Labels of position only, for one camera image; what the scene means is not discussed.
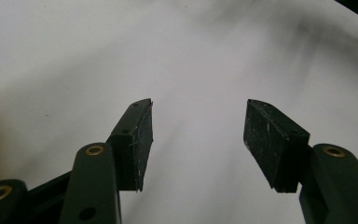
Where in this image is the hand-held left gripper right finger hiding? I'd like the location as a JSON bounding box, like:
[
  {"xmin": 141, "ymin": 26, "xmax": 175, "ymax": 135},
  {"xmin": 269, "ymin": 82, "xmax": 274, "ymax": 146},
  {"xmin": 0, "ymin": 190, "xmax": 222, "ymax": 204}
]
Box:
[{"xmin": 243, "ymin": 98, "xmax": 310, "ymax": 194}]

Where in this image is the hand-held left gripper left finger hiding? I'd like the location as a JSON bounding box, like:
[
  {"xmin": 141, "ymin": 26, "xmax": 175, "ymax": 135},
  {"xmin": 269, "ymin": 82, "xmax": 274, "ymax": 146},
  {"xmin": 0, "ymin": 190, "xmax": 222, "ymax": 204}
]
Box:
[{"xmin": 106, "ymin": 98, "xmax": 154, "ymax": 192}]

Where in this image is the white table sheet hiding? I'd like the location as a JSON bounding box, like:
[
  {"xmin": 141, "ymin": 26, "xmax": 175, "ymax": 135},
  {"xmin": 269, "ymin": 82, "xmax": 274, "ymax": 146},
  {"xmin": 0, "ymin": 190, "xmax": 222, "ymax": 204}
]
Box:
[{"xmin": 0, "ymin": 0, "xmax": 358, "ymax": 224}]

